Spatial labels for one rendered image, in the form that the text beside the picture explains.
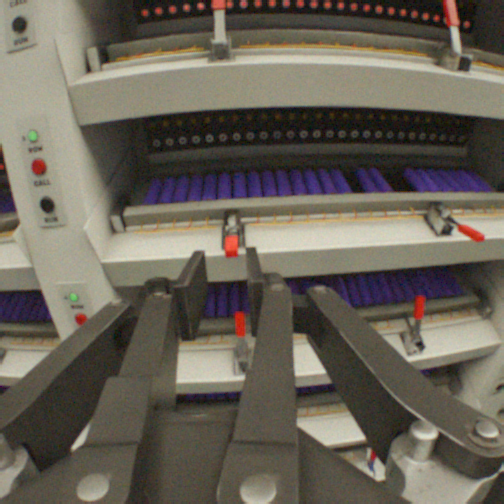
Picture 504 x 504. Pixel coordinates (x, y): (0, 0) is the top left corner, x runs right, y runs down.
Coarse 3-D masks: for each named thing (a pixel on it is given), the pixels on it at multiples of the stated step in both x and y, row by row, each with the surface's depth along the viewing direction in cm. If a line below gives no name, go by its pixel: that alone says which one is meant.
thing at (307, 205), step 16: (448, 192) 38; (464, 192) 38; (128, 208) 37; (144, 208) 37; (160, 208) 36; (176, 208) 36; (192, 208) 36; (208, 208) 36; (224, 208) 36; (240, 208) 36; (256, 208) 36; (272, 208) 37; (288, 208) 37; (304, 208) 37; (320, 208) 37; (336, 208) 37; (352, 208) 37; (368, 208) 37; (384, 208) 37; (400, 208) 37; (416, 208) 38; (448, 208) 37; (464, 208) 38; (480, 208) 38; (496, 208) 38; (128, 224) 37; (144, 224) 37; (256, 224) 36; (272, 224) 36
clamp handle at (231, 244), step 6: (228, 222) 33; (234, 222) 33; (228, 228) 33; (234, 228) 33; (228, 234) 32; (234, 234) 32; (228, 240) 30; (234, 240) 29; (228, 246) 28; (234, 246) 28; (228, 252) 27; (234, 252) 27
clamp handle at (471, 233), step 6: (444, 210) 34; (444, 216) 34; (450, 222) 33; (456, 222) 32; (456, 228) 32; (462, 228) 30; (468, 228) 30; (468, 234) 29; (474, 234) 28; (480, 234) 28; (474, 240) 29; (480, 240) 28
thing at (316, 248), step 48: (288, 144) 45; (336, 144) 45; (384, 144) 45; (144, 192) 44; (96, 240) 32; (144, 240) 36; (192, 240) 36; (288, 240) 35; (336, 240) 35; (384, 240) 35; (432, 240) 34
